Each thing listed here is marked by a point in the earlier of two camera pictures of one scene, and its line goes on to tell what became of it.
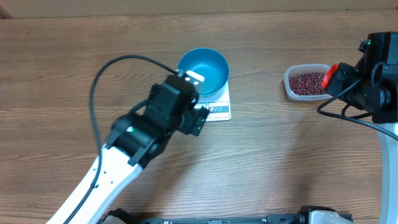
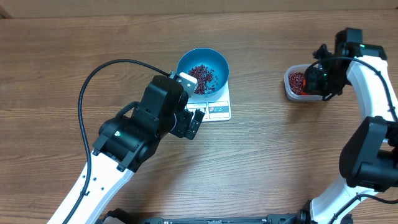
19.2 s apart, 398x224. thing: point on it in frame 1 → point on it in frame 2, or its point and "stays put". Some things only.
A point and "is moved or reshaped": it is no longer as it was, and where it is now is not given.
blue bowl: [208, 63] stays put
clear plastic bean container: [304, 68] stays put
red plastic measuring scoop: [328, 76] is moved or reshaped
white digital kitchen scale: [218, 104] stays put
